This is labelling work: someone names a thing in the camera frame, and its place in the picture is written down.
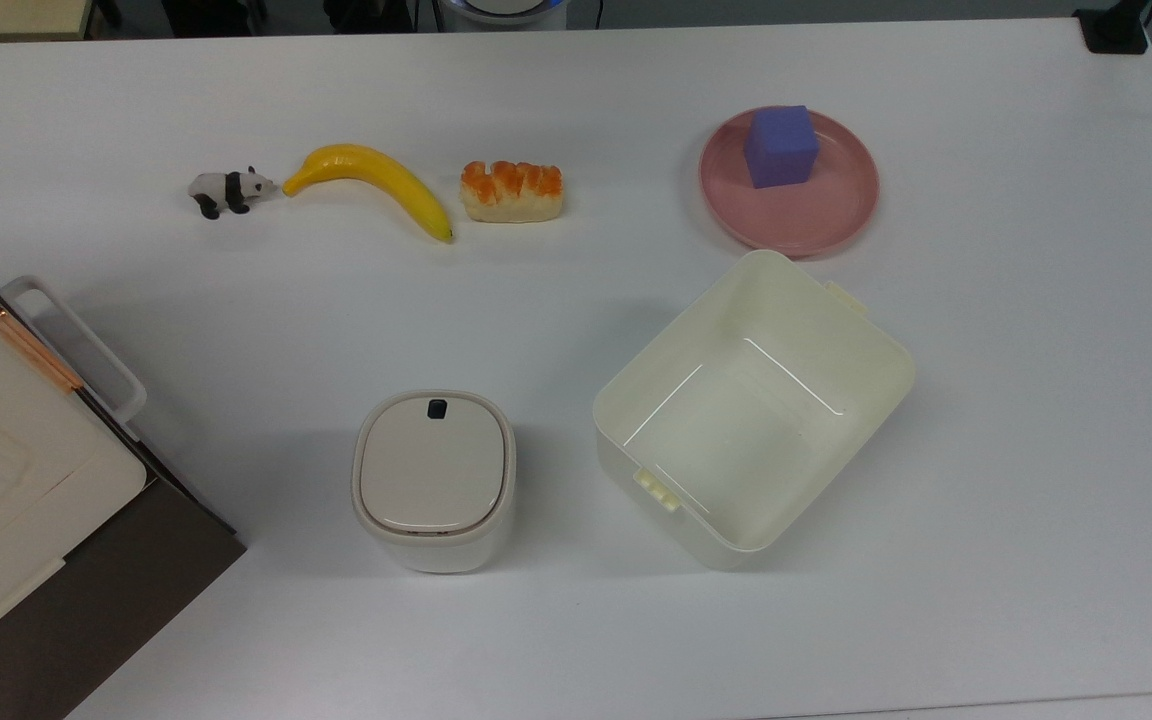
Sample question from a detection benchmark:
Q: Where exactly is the purple foam cube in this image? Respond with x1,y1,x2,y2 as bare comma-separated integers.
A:
744,105,821,190

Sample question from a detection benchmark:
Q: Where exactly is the cream storage box with handles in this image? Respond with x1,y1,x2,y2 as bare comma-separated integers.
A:
0,240,149,666

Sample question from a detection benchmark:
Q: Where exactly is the light wooden desk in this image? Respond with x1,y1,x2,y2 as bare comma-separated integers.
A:
0,0,97,43

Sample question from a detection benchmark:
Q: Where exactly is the orange glazed toy bread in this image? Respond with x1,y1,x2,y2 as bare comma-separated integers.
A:
460,160,565,223

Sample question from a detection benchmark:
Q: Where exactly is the black table clamp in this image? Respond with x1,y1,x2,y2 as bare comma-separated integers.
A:
1074,0,1152,56

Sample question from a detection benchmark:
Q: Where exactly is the brown drawer with white handle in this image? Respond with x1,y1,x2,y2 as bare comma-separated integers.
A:
0,232,242,546

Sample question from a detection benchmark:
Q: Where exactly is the black white panda toy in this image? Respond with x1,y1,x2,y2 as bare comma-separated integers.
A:
188,166,277,220

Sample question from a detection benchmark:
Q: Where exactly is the pink round plate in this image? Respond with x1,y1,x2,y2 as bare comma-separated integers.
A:
699,106,881,256

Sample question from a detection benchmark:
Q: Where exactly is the orange box latch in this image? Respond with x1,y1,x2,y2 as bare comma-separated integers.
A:
0,305,85,393

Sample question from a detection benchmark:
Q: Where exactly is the yellow toy banana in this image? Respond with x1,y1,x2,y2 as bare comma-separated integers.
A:
282,144,455,243

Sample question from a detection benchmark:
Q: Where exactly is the small cream lidded trash can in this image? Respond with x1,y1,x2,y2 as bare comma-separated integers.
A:
351,388,519,574

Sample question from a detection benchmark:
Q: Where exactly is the cream open plastic bin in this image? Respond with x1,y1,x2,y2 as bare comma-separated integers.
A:
592,248,917,571

